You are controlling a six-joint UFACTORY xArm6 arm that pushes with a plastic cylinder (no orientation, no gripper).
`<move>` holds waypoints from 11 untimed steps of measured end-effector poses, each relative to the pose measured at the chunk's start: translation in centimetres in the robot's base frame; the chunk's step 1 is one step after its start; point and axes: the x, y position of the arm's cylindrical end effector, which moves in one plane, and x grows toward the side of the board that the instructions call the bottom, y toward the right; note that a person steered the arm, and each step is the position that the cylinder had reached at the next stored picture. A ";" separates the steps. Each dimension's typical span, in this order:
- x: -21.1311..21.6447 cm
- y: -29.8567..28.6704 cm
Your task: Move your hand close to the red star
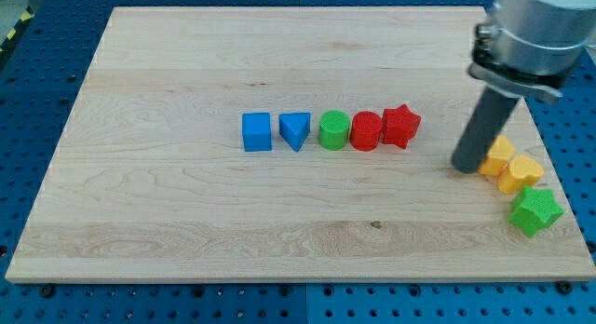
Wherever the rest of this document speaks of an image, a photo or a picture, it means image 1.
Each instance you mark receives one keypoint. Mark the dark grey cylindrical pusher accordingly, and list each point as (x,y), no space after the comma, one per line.
(489,117)

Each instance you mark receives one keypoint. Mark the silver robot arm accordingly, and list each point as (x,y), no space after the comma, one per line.
(524,48)

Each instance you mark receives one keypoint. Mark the red star block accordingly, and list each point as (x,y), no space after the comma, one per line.
(400,125)

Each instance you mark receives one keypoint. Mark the green star block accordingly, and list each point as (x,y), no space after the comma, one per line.
(533,210)

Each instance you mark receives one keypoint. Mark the yellow hexagon block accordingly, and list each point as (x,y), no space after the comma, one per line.
(497,157)

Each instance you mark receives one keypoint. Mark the yellow heart block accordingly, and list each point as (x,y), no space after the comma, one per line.
(521,171)

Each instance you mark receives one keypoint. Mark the red cylinder block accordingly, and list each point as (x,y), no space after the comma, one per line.
(366,131)

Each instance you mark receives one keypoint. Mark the green cylinder block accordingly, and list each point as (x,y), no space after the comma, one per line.
(334,126)

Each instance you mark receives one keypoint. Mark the blue triangle block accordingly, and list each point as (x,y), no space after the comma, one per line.
(294,128)

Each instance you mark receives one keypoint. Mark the blue cube block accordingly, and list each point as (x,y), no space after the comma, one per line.
(256,132)

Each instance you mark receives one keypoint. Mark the wooden board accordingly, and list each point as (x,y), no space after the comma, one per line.
(150,182)

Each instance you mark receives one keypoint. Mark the black yellow hazard tape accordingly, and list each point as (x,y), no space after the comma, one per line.
(15,34)

